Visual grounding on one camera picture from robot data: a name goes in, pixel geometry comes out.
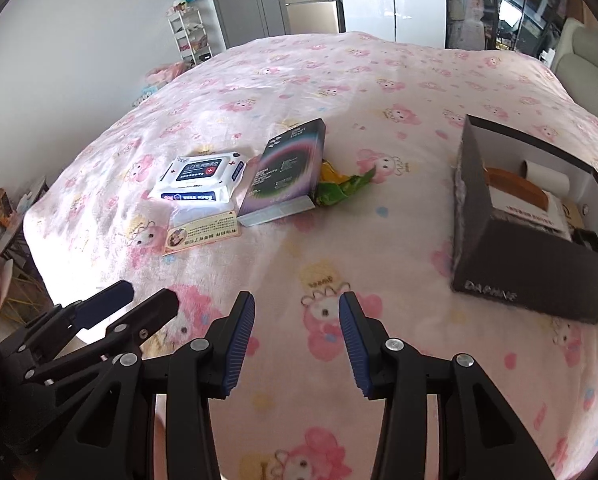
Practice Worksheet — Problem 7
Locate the dark open cardboard box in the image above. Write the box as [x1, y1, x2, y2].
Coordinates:
[451, 114, 598, 325]

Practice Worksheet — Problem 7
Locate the dark side table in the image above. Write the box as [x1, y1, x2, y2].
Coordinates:
[0, 175, 51, 282]

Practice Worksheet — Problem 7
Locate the brown wooden comb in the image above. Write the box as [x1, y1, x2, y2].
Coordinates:
[484, 167, 550, 214]

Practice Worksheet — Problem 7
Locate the grey door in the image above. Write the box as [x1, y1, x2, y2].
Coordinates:
[202, 0, 286, 52]

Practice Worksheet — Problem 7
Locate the small tan card packet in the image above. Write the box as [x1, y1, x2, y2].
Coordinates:
[161, 210, 241, 257]

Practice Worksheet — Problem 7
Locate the dark purple product box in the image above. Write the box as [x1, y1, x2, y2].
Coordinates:
[235, 118, 328, 228]

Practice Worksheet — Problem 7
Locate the white wet wipes pack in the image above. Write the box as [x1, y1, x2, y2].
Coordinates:
[148, 152, 249, 206]

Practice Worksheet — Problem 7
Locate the white shelf rack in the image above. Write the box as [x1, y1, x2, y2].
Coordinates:
[167, 7, 214, 66]

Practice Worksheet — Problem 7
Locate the white red-lettered paper packet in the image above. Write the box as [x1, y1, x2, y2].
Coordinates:
[493, 200, 572, 237]

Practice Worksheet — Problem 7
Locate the green yellow snack wrapper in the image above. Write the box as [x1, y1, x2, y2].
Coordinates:
[315, 158, 376, 207]

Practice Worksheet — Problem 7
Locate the white wardrobe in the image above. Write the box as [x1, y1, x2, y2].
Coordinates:
[342, 0, 448, 49]

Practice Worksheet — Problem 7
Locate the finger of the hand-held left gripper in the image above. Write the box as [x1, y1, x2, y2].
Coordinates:
[0, 280, 134, 357]
[24, 288, 180, 386]

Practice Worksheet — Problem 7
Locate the yellow wire rack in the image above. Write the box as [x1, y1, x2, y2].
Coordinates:
[0, 279, 56, 322]

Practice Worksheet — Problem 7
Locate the pink plush toy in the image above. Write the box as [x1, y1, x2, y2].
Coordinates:
[144, 62, 190, 84]

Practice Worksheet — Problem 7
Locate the pink printed blanket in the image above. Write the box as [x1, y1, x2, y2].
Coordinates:
[23, 31, 598, 480]

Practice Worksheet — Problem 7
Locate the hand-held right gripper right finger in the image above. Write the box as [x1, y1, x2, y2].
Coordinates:
[338, 291, 560, 480]

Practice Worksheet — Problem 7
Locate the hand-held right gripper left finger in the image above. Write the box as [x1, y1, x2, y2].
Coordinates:
[39, 291, 256, 480]

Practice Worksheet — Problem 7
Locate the white paper roll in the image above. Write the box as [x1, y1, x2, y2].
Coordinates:
[521, 159, 572, 196]

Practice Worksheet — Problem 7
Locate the beige padded headboard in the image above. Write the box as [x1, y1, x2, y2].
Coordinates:
[549, 17, 598, 137]

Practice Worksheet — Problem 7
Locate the small black item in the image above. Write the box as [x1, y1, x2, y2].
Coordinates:
[571, 227, 598, 252]

